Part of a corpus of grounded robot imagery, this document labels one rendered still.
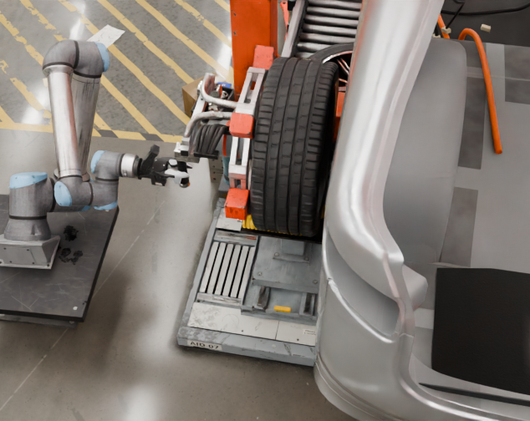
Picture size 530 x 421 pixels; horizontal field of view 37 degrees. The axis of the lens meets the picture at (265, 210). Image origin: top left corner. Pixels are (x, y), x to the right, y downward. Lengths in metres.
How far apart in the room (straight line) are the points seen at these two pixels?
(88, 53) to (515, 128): 1.63
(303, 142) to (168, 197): 1.45
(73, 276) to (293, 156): 1.18
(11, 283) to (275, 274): 1.10
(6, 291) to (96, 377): 0.52
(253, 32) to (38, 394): 1.73
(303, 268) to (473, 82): 1.06
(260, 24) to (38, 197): 1.14
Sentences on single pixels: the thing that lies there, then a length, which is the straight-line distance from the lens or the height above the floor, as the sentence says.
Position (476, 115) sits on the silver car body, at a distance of 2.90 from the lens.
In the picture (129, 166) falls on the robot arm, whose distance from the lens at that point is 2.97.
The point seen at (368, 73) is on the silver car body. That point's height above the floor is 1.70.
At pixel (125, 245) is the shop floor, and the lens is 3.81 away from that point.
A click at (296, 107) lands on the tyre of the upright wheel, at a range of 2.68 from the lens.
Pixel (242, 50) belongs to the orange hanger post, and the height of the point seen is 0.98.
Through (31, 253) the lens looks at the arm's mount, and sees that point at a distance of 3.36.
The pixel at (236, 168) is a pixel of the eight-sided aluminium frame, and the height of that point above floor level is 0.97.
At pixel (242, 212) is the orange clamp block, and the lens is 2.75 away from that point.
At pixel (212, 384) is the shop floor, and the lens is 3.36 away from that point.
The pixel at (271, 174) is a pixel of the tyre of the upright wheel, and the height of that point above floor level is 1.00.
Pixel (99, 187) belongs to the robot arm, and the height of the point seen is 0.77.
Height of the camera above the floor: 2.98
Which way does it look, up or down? 50 degrees down
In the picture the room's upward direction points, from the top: 1 degrees counter-clockwise
